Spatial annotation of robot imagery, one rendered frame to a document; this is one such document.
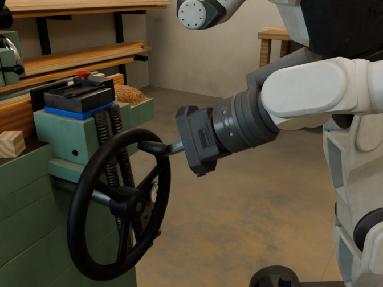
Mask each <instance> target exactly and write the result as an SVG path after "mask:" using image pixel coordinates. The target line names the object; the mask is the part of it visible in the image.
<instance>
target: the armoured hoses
mask: <svg viewBox="0 0 383 287"><path fill-rule="evenodd" d="M106 109H107V112H108V113H109V118H110V121H111V124H112V125H111V127H112V130H113V131H112V132H113V135H115V134H117V133H118V132H120V131H123V130H124V129H123V125H122V124H123V123H122V119H121V112H120V106H119V104H111V105H108V106H107V107H106ZM92 117H93V118H94V119H95V124H96V127H97V134H98V137H99V138H98V139H99V142H100V146H101V145H102V144H103V143H104V142H105V141H106V140H108V139H109V138H110V135H109V134H110V132H109V129H108V127H109V126H108V119H107V113H106V110H103V109H99V110H95V111H94V112H92ZM117 155H118V156H117V157H118V160H119V165H120V170H121V176H122V179H123V180H122V181H123V184H124V186H128V187H131V188H135V183H134V179H133V174H132V169H131V168H132V167H131V164H130V159H129V156H128V155H129V154H128V148H127V146H126V147H125V148H123V149H122V150H121V151H120V152H118V153H117ZM115 163H116V162H115V159H114V157H113V158H112V160H111V161H110V162H109V164H108V165H107V166H106V168H105V174H106V177H107V182H108V186H109V187H111V188H114V189H117V188H118V187H120V182H119V178H118V177H119V176H118V173H117V167H116V164H115ZM141 218H142V217H141V216H140V217H139V218H138V219H137V220H135V221H133V222H132V225H133V230H134V235H135V239H136V242H137V241H138V240H139V238H140V237H141V235H142V233H143V232H144V229H143V224H142V219H141ZM115 219H116V220H115V221H116V225H117V230H118V233H119V238H120V228H121V218H118V217H117V216H115ZM160 235H161V229H160V228H159V230H158V232H157V235H156V237H155V238H157V237H158V236H160ZM155 238H154V239H155ZM132 248H133V247H132V243H131V236H130V233H129V234H128V242H127V253H128V252H129V251H130V250H131V249H132Z"/></svg>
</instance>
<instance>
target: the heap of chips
mask: <svg viewBox="0 0 383 287"><path fill-rule="evenodd" d="M114 89H115V96H117V101H118V102H122V103H129V104H130V106H134V105H136V104H138V103H141V102H143V101H145V100H147V99H150V97H145V96H144V94H143V93H142V92H141V91H139V90H138V89H136V88H133V87H129V86H126V85H114Z"/></svg>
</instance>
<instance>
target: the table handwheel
mask: <svg viewBox="0 0 383 287"><path fill-rule="evenodd" d="M139 141H154V142H161V143H163V142H162V141H161V139H160V138H159V137H158V136H157V135H156V134H155V133H153V132H152V131H150V130H148V129H144V128H130V129H125V130H123V131H120V132H118V133H117V134H115V135H114V136H112V137H111V138H109V139H108V140H106V141H105V142H104V143H103V144H102V145H101V146H100V147H99V148H98V149H97V151H96V152H95V153H94V155H93V156H92V157H91V159H90V160H89V161H88V163H87V164H86V166H85V168H84V170H83V172H82V174H81V175H80V178H79V180H78V182H77V183H75V182H71V181H68V180H65V179H62V178H59V177H56V179H55V188H56V189H57V190H60V191H63V192H66V193H69V194H71V195H72V199H71V203H70V207H69V211H68V218H67V244H68V249H69V252H70V256H71V259H72V261H73V263H74V265H75V266H76V268H77V269H78V271H79V272H80V273H81V274H82V275H84V276H85V277H87V278H89V279H91V280H94V281H109V280H113V279H115V278H118V277H120V276H122V275H123V274H125V273H126V272H127V271H129V270H130V269H131V268H133V267H134V266H135V265H136V264H137V263H138V261H139V260H140V259H141V258H142V257H143V255H144V254H145V253H146V251H147V250H148V248H149V247H150V245H151V244H152V242H153V240H154V238H155V237H156V235H157V232H158V230H159V228H160V226H161V223H162V221H163V218H164V215H165V212H166V208H167V205H168V200H169V194H170V185H171V168H170V160H169V156H163V157H159V156H156V155H155V158H156V161H157V164H156V166H155V167H154V168H153V170H152V171H151V172H150V173H149V174H148V175H147V176H146V177H145V179H144V180H143V181H142V182H141V183H140V184H139V185H138V186H137V187H136V188H131V187H128V186H120V187H118V188H117V189H114V188H111V187H109V186H108V185H107V184H105V183H104V182H102V181H101V180H99V178H100V176H101V174H102V173H103V171H104V169H105V168H106V166H107V165H108V164H109V162H110V161H111V160H112V158H113V157H114V156H115V155H116V154H117V153H118V152H120V151H121V150H122V149H123V148H125V147H126V146H128V145H131V144H134V143H138V142H139ZM156 176H158V190H157V196H156V201H155V204H154V208H153V211H152V214H151V217H150V219H149V222H148V224H147V226H146V228H145V230H144V232H143V233H142V235H141V237H140V238H139V240H138V241H137V243H136V244H135V245H134V247H133V248H132V249H131V250H130V251H129V252H128V253H127V242H128V234H129V227H130V222H133V221H135V220H137V219H138V218H139V217H140V216H141V215H142V214H143V212H144V210H145V206H146V197H145V194H144V191H145V190H146V188H147V187H148V186H149V185H150V184H151V182H152V181H153V180H154V179H155V177H156ZM90 201H92V202H95V203H98V204H101V205H104V206H107V207H109V209H110V212H111V214H112V215H113V216H117V217H118V218H121V228H120V241H119V249H118V254H117V261H116V262H115V263H112V264H108V265H101V264H98V263H97V262H95V261H94V260H93V258H92V257H91V255H90V254H89V251H88V248H87V243H86V237H85V225H86V218H87V212H88V207H89V203H90Z"/></svg>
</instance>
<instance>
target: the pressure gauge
mask: <svg viewBox="0 0 383 287"><path fill-rule="evenodd" d="M157 190H158V181H152V182H151V184H150V185H149V186H148V187H147V188H146V190H145V191H144V194H145V197H146V203H147V204H148V206H151V205H152V203H155V201H156V196H157V194H156V192H157Z"/></svg>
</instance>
